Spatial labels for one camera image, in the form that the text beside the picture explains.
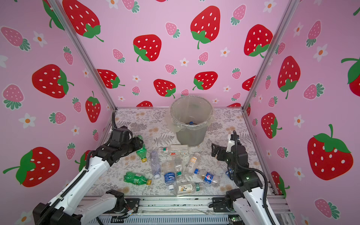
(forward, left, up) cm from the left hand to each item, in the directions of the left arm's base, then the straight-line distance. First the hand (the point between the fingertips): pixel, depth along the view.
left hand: (142, 142), depth 80 cm
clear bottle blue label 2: (-19, -46, +4) cm, 50 cm away
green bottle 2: (-17, +2, -12) cm, 21 cm away
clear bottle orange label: (-7, -30, -11) cm, 33 cm away
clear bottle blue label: (-10, -15, -17) cm, 25 cm away
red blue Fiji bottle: (+26, -30, -13) cm, 41 cm away
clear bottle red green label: (+4, -18, -17) cm, 25 cm away
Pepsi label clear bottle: (-17, -40, -12) cm, 45 cm away
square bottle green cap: (-22, -25, -12) cm, 36 cm away
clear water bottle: (-7, -6, -16) cm, 19 cm away
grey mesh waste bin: (+28, -29, -7) cm, 41 cm away
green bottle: (-6, -1, -1) cm, 7 cm away
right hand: (-4, -43, +3) cm, 44 cm away
